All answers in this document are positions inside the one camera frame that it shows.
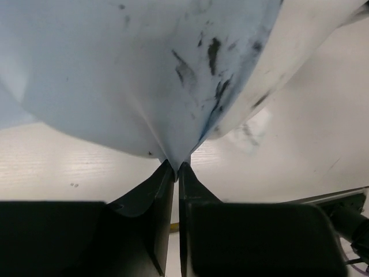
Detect light blue pillowcase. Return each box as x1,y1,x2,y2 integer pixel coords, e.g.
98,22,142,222
1,1,282,169

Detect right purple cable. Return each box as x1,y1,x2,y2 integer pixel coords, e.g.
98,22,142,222
350,264,369,277

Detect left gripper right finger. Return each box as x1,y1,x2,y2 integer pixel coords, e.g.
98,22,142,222
178,162,222,276

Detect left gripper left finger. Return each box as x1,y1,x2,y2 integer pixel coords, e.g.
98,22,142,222
69,160,174,276

